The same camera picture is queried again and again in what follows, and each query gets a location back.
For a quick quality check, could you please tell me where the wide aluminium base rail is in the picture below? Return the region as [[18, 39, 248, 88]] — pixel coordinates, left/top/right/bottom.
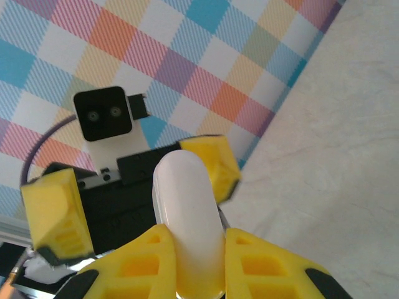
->
[[0, 214, 32, 243]]

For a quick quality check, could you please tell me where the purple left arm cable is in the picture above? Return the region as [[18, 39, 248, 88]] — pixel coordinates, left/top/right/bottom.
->
[[20, 113, 78, 184]]

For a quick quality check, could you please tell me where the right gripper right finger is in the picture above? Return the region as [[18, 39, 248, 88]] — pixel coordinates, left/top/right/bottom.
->
[[223, 227, 355, 299]]

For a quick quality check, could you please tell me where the white earbud charging case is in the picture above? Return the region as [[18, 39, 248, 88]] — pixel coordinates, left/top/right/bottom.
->
[[151, 149, 227, 299]]

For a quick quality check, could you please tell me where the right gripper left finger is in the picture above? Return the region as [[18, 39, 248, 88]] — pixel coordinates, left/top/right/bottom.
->
[[54, 225, 179, 299]]

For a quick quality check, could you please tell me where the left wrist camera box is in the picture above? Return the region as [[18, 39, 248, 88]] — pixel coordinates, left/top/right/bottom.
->
[[73, 85, 153, 177]]

